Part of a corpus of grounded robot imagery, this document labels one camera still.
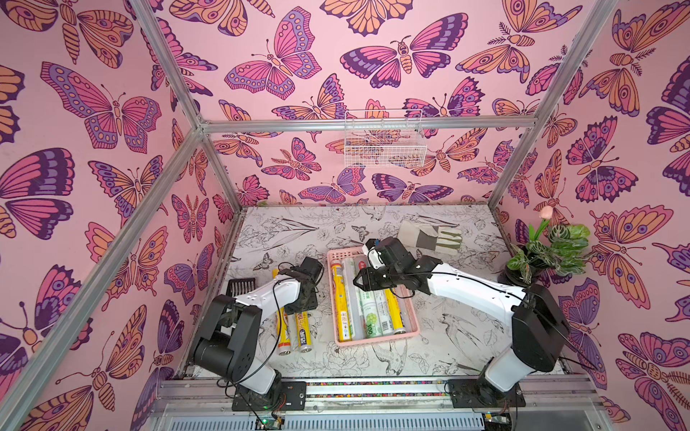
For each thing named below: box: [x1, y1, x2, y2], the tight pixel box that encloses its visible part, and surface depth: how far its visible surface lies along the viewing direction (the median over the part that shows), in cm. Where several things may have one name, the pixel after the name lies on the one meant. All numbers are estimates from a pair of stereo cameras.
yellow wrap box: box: [383, 288, 407, 335], surface depth 82 cm
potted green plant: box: [502, 204, 591, 288], surface depth 77 cm
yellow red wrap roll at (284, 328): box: [276, 307, 292, 356], surface depth 83 cm
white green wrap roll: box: [373, 289, 394, 336], surface depth 85 cm
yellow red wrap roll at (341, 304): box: [330, 263, 353, 343], surface depth 89 cm
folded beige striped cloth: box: [397, 220, 463, 260], surface depth 111 cm
